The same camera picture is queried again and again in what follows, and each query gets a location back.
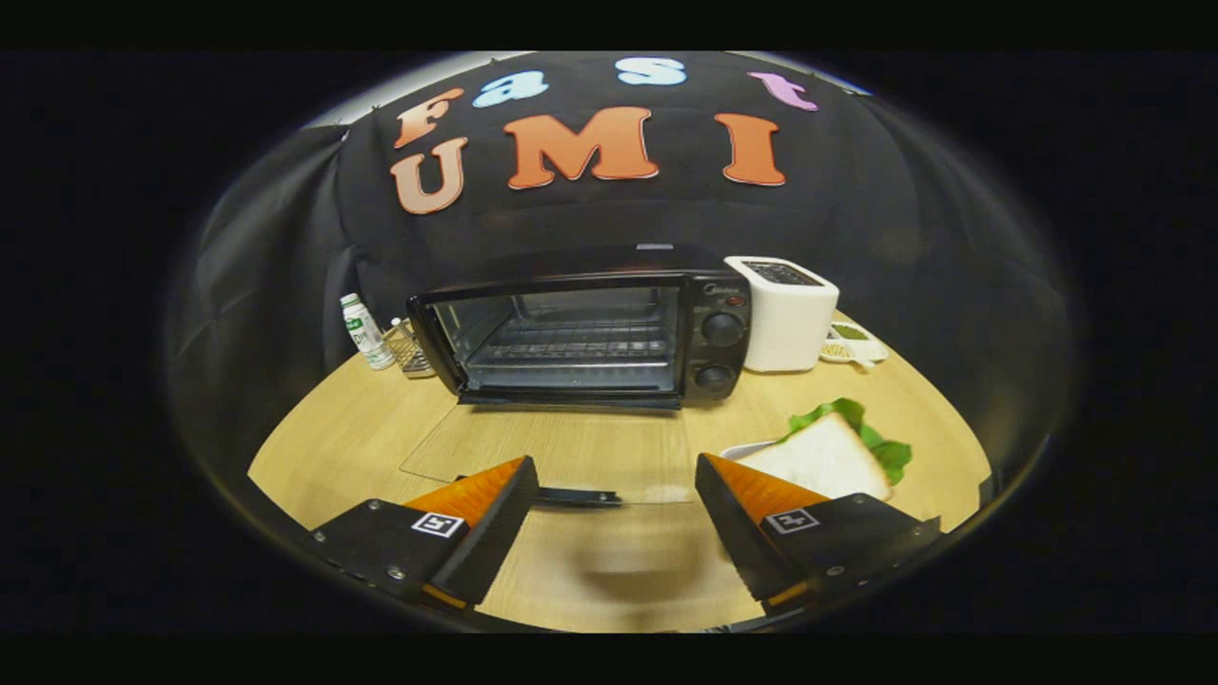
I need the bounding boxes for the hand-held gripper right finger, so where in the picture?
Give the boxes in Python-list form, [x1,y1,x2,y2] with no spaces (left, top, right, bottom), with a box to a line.
[694,452,943,615]

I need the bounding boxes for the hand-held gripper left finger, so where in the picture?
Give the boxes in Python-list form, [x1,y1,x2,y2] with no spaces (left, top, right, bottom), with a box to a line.
[309,455,540,612]

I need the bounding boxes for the white bread lettuce sandwich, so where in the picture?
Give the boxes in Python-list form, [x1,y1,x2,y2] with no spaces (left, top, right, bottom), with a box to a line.
[737,398,914,503]

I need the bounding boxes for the black toaster oven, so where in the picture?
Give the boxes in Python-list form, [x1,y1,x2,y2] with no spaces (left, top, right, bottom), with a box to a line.
[400,243,753,508]

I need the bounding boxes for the white pop-up toaster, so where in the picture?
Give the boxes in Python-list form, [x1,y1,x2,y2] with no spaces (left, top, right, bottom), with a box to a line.
[723,255,840,374]

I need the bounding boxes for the white divided condiment dish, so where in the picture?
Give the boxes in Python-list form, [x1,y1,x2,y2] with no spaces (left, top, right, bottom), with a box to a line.
[820,321,890,370]

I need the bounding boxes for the white bottle green label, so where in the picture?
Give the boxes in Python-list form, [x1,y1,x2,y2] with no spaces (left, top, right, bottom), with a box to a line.
[340,293,396,371]

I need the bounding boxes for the small metal wire basket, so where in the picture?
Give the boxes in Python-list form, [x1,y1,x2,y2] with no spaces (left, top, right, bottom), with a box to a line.
[385,317,437,380]

